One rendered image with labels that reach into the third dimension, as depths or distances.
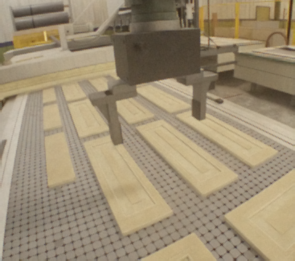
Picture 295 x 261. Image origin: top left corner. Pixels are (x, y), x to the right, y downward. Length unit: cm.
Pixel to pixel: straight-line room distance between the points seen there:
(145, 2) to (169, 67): 18
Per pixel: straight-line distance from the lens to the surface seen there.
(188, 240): 72
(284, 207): 88
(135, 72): 54
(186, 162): 100
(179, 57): 59
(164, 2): 57
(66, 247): 80
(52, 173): 108
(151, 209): 80
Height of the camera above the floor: 150
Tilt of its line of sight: 24 degrees down
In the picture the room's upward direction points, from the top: 5 degrees counter-clockwise
